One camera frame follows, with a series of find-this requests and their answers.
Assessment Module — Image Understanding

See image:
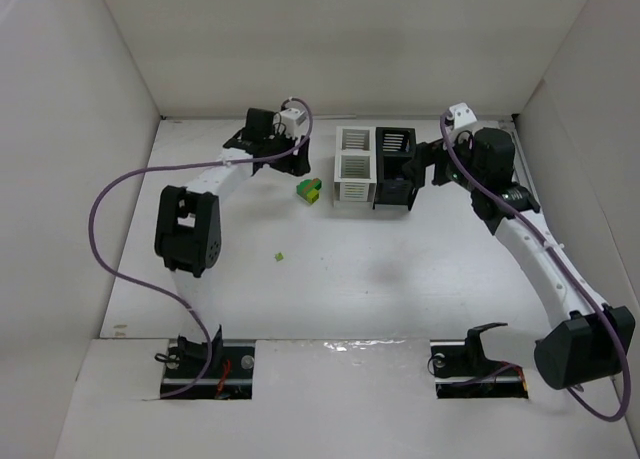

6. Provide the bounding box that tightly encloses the green rounded brick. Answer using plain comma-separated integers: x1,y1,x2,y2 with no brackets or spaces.
296,178,322,196

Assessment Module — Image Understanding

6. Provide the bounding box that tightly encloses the green rectangular lego brick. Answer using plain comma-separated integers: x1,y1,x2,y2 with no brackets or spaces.
296,183,320,204

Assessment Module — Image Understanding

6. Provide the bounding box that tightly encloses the lime square lego brick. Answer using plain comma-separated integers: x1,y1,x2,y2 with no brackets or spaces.
305,189,320,205

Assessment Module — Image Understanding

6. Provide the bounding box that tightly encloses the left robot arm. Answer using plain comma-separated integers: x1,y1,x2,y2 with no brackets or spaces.
154,99,313,367

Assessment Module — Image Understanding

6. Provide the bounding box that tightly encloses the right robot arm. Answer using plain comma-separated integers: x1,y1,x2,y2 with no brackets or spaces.
403,128,636,390

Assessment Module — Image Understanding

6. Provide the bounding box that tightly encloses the black slotted container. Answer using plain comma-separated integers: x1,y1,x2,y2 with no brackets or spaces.
373,127,418,210

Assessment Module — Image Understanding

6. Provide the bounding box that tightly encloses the white slotted container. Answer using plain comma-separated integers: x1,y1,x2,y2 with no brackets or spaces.
332,126,377,208

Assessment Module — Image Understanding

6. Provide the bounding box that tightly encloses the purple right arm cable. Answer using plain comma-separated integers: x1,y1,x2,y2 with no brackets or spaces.
438,109,630,423

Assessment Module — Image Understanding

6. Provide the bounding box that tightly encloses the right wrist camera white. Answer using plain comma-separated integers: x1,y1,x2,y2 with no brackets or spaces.
445,103,477,130

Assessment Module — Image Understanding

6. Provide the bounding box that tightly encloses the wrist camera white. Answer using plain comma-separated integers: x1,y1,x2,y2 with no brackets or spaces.
276,107,307,135
445,103,477,130

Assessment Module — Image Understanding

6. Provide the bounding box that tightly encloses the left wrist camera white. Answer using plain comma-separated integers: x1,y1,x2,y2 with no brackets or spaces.
276,107,307,135

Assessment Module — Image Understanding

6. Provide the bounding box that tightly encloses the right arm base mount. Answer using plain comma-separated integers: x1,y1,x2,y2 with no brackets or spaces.
427,322,529,400

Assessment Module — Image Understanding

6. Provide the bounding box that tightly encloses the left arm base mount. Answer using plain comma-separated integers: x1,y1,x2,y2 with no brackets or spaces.
154,323,257,400

